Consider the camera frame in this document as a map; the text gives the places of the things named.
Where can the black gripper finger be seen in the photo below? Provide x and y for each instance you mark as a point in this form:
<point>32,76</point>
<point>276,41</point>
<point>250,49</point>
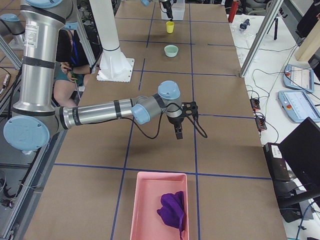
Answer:
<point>178,132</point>
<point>169,14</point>

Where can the yellow plastic cup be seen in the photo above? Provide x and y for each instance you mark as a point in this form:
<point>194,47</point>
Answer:
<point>170,27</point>

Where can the mint green bowl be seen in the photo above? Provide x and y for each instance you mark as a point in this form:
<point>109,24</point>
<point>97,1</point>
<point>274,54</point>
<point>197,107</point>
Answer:
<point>171,50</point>

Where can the purple cloth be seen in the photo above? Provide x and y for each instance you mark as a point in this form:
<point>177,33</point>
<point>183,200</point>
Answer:
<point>172,211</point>

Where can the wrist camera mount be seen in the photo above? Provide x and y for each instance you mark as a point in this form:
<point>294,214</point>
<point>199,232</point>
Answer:
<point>190,109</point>

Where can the upper teach pendant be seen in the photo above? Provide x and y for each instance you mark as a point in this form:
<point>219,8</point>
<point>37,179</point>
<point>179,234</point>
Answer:
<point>298,78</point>

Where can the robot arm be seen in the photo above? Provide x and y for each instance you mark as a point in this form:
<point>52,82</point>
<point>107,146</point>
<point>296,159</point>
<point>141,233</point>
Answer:
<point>53,65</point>
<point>147,2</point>

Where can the clear plastic storage box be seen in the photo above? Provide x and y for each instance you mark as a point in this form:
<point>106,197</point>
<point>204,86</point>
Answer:
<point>178,10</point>

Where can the red cylinder bottle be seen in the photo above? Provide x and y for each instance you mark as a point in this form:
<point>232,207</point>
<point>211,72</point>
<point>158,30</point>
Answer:
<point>233,10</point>

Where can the seated person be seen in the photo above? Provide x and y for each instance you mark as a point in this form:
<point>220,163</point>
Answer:
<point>74,67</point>

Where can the lower teach pendant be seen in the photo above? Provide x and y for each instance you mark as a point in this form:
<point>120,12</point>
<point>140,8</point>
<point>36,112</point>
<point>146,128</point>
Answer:
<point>298,106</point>

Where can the black computer box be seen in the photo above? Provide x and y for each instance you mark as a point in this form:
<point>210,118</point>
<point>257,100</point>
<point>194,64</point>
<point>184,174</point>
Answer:
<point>276,163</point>

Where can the black monitor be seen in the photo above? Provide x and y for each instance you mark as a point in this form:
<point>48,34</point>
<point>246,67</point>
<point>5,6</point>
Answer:
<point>301,150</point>

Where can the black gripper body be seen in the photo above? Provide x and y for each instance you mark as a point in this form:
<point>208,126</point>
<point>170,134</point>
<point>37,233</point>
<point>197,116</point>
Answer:
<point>165,6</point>
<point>175,121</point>

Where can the teach pendant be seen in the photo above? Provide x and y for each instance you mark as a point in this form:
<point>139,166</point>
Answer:
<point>298,106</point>
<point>298,78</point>

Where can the aluminium frame post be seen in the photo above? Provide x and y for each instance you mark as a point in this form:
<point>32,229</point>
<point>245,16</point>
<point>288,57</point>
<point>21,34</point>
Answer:
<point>265,25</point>

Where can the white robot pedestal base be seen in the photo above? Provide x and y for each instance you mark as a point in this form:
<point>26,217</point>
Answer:
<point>114,66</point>

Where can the pink plastic bin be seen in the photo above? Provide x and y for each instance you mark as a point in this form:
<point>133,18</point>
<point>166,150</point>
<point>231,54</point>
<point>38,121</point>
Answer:
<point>146,223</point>

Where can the crumpled clear plastic wrap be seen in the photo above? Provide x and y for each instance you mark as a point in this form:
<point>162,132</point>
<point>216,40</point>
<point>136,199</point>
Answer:
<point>243,39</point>

